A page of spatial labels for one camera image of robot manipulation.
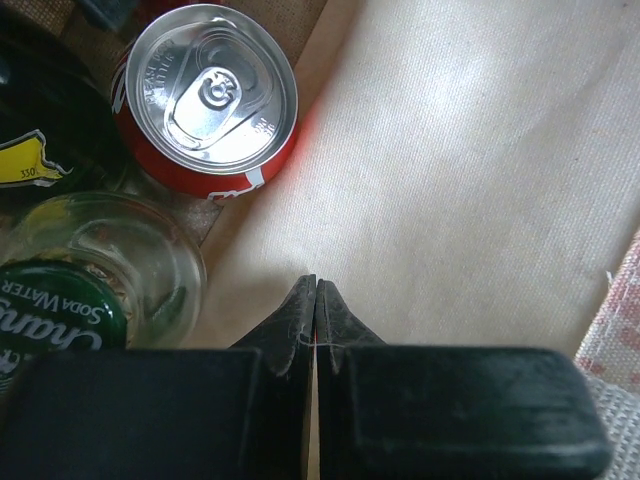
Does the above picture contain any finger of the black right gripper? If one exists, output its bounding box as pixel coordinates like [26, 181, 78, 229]
[316, 280, 385, 374]

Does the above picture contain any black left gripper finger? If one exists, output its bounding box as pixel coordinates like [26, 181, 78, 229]
[231, 274, 317, 375]

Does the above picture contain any canvas tote bag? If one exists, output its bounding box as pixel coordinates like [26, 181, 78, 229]
[59, 0, 640, 480]

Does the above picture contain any clear soda water bottle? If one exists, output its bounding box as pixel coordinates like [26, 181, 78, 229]
[1, 192, 207, 392]

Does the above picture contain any green glass bottle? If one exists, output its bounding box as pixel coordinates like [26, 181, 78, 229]
[1, 11, 131, 210]

